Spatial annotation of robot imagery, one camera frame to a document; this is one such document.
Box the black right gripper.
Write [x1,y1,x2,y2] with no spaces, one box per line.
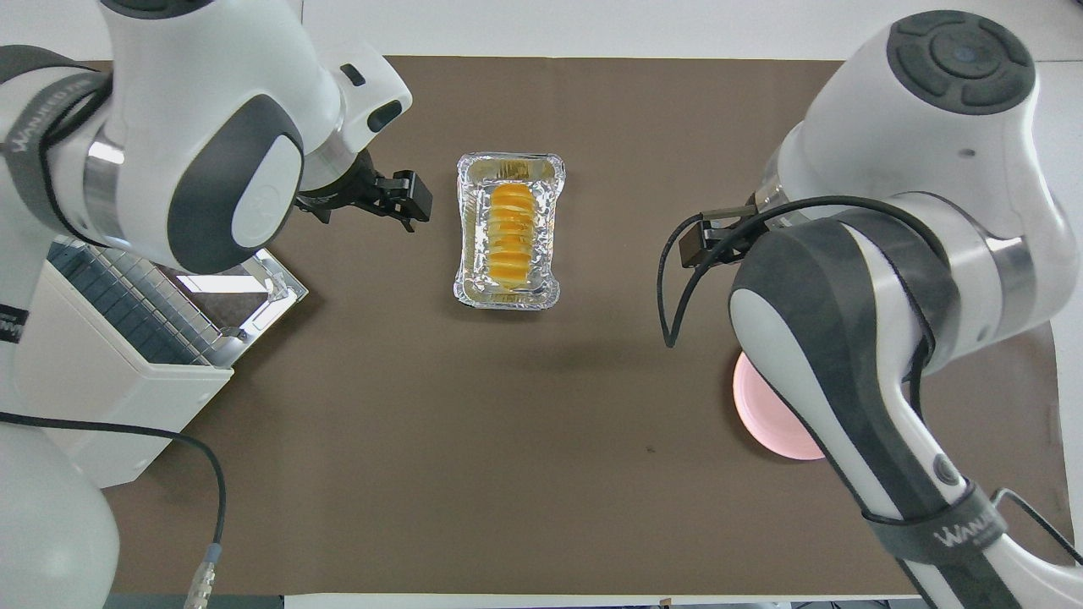
[679,203,767,268]

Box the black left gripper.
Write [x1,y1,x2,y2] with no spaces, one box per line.
[294,152,433,233]

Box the silver aluminium foil tray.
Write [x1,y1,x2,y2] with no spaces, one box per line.
[454,152,566,310]

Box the yellow sliced bread loaf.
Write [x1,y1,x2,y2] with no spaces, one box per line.
[487,182,536,291]

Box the glass oven door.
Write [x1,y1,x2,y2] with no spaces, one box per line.
[173,248,310,369]

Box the cream toaster oven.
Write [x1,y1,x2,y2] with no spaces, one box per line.
[13,237,310,490]

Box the pink round plate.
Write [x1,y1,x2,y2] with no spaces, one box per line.
[732,351,826,461]

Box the brown table mat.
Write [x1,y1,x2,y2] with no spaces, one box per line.
[51,56,1080,595]

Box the metal oven wire rack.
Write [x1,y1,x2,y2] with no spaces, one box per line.
[51,241,212,365]

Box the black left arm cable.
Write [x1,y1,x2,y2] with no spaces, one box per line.
[0,412,228,609]

